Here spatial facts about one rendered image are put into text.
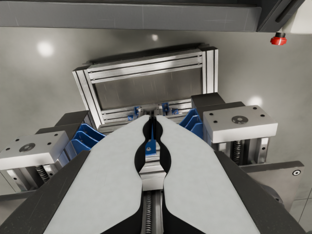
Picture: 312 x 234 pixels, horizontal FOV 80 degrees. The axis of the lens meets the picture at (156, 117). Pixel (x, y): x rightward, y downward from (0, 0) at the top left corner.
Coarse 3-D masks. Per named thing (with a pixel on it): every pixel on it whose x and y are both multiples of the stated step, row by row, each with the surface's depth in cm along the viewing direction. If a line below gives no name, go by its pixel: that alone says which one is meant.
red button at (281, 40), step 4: (276, 32) 48; (280, 32) 47; (276, 36) 48; (280, 36) 48; (284, 36) 48; (272, 40) 49; (276, 40) 48; (280, 40) 47; (284, 40) 47; (276, 44) 48; (280, 44) 48
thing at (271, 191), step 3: (261, 186) 41; (264, 186) 41; (267, 186) 41; (267, 189) 40; (270, 189) 41; (273, 189) 42; (270, 192) 40; (273, 192) 40; (276, 192) 41; (273, 195) 39; (276, 195) 40; (276, 198) 41; (279, 198) 40; (279, 201) 40; (282, 201) 40; (282, 204) 40
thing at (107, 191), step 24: (144, 120) 11; (96, 144) 9; (120, 144) 9; (144, 144) 9; (96, 168) 8; (120, 168) 8; (72, 192) 7; (96, 192) 7; (120, 192) 7; (72, 216) 6; (96, 216) 6; (120, 216) 6
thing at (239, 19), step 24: (0, 0) 31; (24, 0) 31; (48, 0) 31; (72, 0) 31; (96, 0) 31; (120, 0) 32; (0, 24) 33; (24, 24) 33; (48, 24) 33; (72, 24) 33; (96, 24) 33; (120, 24) 33; (144, 24) 33; (168, 24) 33; (192, 24) 33; (216, 24) 33; (240, 24) 33
